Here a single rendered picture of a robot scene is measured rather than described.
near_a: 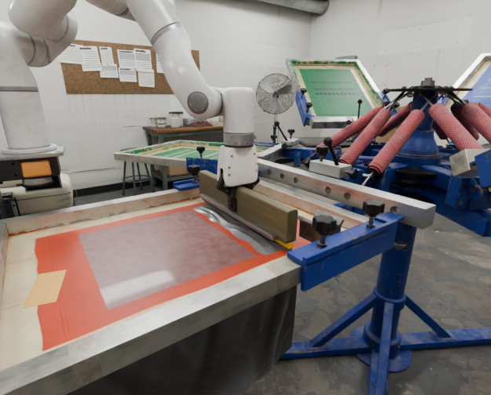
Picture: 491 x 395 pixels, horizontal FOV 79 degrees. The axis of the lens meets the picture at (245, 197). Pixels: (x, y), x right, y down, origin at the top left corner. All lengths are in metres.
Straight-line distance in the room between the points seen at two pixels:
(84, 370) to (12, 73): 0.74
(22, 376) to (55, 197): 1.18
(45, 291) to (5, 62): 0.58
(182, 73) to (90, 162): 3.90
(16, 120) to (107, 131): 3.57
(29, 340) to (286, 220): 0.46
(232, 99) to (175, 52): 0.15
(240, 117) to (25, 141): 0.58
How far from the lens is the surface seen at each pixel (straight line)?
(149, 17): 0.78
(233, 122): 0.71
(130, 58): 4.60
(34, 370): 0.45
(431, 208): 0.80
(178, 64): 0.70
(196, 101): 0.68
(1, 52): 0.98
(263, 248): 0.67
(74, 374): 0.45
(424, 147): 1.40
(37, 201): 1.58
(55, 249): 0.80
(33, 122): 0.98
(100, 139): 4.51
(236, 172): 0.74
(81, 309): 0.58
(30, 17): 0.94
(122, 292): 0.59
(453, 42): 5.03
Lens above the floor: 1.28
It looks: 19 degrees down
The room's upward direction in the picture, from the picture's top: straight up
